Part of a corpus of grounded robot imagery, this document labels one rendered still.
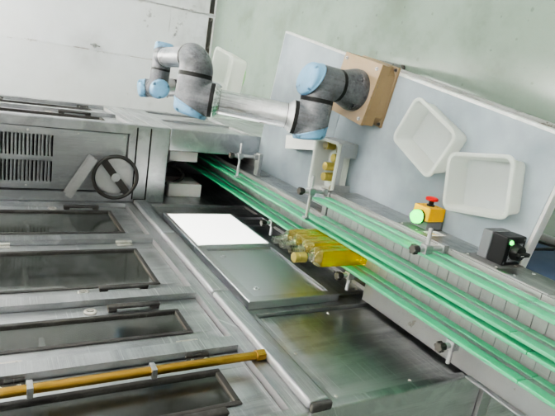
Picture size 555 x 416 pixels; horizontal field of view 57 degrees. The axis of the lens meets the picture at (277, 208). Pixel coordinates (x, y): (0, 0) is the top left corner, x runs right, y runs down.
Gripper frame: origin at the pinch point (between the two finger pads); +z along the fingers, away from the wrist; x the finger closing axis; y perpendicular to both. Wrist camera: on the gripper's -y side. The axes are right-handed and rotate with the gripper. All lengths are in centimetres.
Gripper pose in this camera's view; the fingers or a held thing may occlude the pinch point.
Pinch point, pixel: (220, 87)
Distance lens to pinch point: 233.1
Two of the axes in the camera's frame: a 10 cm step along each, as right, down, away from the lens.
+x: -0.9, 9.0, 4.2
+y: -4.4, -4.2, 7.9
